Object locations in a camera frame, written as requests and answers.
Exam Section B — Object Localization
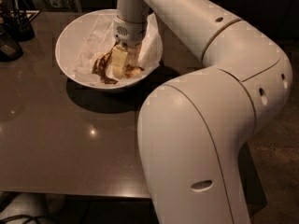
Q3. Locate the white object under table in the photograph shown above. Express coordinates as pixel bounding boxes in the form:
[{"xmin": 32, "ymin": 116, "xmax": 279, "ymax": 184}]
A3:
[{"xmin": 0, "ymin": 193, "xmax": 66, "ymax": 224}]

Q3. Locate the white paper napkin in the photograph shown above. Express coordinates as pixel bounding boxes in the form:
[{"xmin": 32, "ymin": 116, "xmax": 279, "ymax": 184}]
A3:
[{"xmin": 73, "ymin": 14, "xmax": 163, "ymax": 90}]

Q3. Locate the black wire mesh basket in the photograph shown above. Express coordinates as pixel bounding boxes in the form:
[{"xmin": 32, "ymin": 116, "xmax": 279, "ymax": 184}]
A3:
[{"xmin": 0, "ymin": 0, "xmax": 35, "ymax": 42}]

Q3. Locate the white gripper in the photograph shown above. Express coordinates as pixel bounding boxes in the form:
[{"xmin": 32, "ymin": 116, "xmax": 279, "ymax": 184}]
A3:
[{"xmin": 111, "ymin": 17, "xmax": 147, "ymax": 79}]

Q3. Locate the white ceramic bowl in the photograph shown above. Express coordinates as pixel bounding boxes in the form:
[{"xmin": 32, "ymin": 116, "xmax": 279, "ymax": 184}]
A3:
[{"xmin": 55, "ymin": 8, "xmax": 164, "ymax": 93}]

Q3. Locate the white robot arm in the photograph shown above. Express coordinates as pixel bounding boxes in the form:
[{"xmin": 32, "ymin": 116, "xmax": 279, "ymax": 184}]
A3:
[{"xmin": 116, "ymin": 0, "xmax": 292, "ymax": 224}]

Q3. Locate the black cable on floor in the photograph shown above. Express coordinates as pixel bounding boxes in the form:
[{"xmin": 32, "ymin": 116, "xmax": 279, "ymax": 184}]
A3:
[{"xmin": 0, "ymin": 214, "xmax": 50, "ymax": 224}]

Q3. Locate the dark container at left edge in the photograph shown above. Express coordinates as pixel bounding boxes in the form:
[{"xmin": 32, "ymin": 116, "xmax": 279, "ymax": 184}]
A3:
[{"xmin": 0, "ymin": 27, "xmax": 23, "ymax": 62}]

